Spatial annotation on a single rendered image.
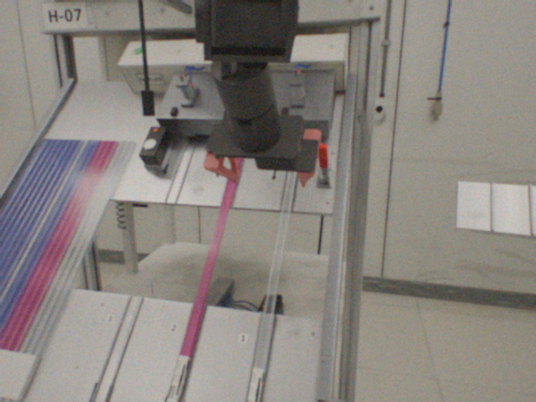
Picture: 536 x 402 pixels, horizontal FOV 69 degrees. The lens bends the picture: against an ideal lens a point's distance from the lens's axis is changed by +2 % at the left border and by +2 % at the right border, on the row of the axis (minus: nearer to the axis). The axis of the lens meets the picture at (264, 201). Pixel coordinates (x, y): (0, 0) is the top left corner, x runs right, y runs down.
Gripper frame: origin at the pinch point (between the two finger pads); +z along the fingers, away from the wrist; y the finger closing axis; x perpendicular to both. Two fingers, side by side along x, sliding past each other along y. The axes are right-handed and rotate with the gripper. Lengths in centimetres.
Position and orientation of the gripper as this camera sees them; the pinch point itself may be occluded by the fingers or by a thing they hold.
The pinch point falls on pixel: (269, 177)
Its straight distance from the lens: 54.2
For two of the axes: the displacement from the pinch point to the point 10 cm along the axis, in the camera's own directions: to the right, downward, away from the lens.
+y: -9.7, -0.8, 2.3
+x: -1.8, 8.5, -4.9
